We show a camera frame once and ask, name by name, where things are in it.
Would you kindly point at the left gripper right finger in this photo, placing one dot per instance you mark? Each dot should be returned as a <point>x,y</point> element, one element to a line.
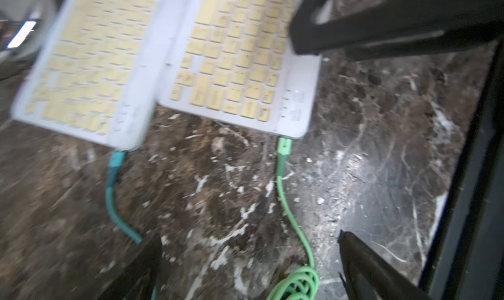
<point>368,276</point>

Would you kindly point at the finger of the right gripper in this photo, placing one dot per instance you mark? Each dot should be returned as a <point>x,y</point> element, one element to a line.
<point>399,27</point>

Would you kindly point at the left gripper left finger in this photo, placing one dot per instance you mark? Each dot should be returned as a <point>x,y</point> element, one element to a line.
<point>138,277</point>

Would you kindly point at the white keyboard yellow keys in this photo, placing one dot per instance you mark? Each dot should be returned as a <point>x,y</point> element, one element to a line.
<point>95,77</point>
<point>233,61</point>

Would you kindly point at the chrome hook stand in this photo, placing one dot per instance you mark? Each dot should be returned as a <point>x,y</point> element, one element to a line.
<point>24,25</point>

